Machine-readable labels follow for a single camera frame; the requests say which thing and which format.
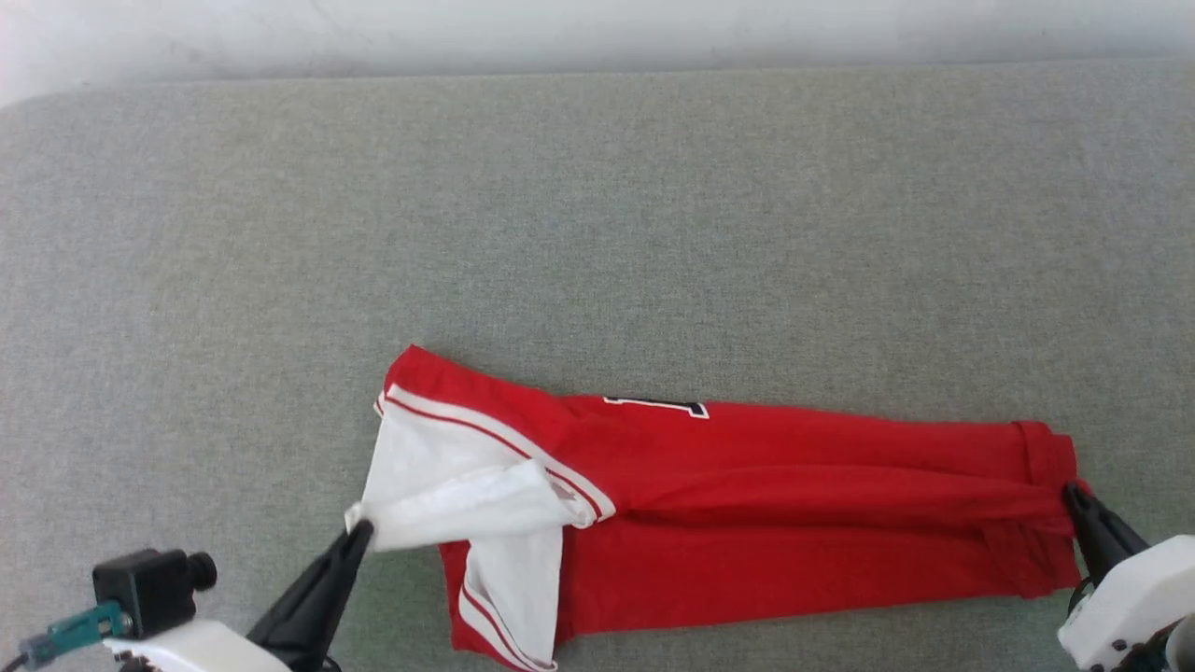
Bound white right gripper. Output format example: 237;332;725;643
1057;482;1195;672

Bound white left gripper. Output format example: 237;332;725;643
103;520;375;672

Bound red and white jersey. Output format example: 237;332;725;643
344;344;1091;672

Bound teal camera connector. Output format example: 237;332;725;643
19;601;134;669

